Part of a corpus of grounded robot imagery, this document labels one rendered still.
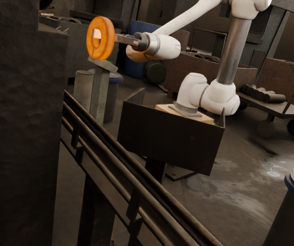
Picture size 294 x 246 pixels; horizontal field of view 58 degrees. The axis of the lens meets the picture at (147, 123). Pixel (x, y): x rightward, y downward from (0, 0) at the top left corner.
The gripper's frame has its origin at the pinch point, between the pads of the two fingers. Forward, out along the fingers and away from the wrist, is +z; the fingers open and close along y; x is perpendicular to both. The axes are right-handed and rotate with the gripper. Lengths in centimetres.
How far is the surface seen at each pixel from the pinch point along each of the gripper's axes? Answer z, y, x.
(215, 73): -213, 92, -23
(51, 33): 34, -41, 1
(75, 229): 1, -8, -84
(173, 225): 30, -74, -16
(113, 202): 27, -59, -25
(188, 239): 30, -77, -17
